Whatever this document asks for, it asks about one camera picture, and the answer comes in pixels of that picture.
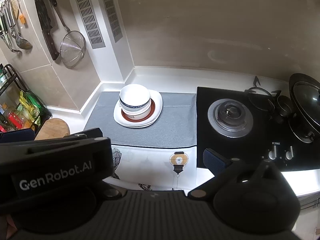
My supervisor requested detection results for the large white floral plate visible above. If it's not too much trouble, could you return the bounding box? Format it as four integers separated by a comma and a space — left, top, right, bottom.
113, 90, 163, 128

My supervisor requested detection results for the brown round plate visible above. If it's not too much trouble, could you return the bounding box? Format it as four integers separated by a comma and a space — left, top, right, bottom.
121, 99, 155, 122

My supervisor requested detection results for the white blue-rimmed bowl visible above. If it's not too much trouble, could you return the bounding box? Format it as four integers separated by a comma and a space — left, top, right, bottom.
119, 84, 151, 112

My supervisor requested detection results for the left stove knob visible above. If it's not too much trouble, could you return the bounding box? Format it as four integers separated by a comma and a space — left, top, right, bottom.
268, 145, 277, 160

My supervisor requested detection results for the stove knob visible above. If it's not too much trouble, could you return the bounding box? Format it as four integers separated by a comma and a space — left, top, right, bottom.
268, 145, 277, 160
285, 146, 294, 160

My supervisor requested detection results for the left steel gas burner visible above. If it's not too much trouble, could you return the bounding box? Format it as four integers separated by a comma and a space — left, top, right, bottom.
207, 99, 253, 139

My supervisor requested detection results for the black gas stove top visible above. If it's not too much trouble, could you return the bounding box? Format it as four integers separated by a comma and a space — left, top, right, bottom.
196, 87, 319, 171

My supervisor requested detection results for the wooden cutting board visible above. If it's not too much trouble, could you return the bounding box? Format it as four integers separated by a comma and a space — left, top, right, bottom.
35, 118, 70, 140

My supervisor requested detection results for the grey counter mat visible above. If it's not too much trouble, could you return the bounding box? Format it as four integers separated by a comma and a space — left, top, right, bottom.
85, 90, 196, 148

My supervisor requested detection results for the right stove knob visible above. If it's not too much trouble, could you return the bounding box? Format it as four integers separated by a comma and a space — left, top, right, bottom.
285, 146, 294, 160

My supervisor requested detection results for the red condiment bottle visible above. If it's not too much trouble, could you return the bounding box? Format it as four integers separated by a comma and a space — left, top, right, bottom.
7, 111, 24, 129

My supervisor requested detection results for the patterned white cloth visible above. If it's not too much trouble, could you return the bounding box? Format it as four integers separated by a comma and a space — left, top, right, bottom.
104, 145, 214, 192

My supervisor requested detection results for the green snack packet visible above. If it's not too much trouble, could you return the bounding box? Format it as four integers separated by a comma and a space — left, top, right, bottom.
18, 90, 46, 126

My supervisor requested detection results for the black pot support grate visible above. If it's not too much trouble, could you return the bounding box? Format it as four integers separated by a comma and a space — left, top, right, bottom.
245, 76, 281, 113

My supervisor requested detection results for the right gas burner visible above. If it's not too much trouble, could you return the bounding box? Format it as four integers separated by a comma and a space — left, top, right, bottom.
289, 115, 319, 144

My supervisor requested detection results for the black wok lid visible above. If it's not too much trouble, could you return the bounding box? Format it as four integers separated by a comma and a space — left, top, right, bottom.
289, 73, 319, 134

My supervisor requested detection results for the steel ladle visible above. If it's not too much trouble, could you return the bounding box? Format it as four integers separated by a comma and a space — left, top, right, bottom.
7, 2, 33, 50

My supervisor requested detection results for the left metal vent grille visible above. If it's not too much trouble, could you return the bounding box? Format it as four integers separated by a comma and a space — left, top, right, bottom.
75, 0, 105, 49

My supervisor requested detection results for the dark cleaver knife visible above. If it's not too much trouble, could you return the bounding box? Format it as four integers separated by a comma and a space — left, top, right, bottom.
34, 0, 60, 61

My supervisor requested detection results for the wooden spatula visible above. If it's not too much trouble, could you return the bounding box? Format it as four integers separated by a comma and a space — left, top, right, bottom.
10, 0, 21, 29

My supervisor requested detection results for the black wire rack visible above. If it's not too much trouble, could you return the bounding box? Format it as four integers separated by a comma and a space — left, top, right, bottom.
1, 63, 52, 134

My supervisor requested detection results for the wire mesh skimmer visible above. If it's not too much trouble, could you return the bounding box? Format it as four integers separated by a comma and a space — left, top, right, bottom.
50, 0, 86, 69

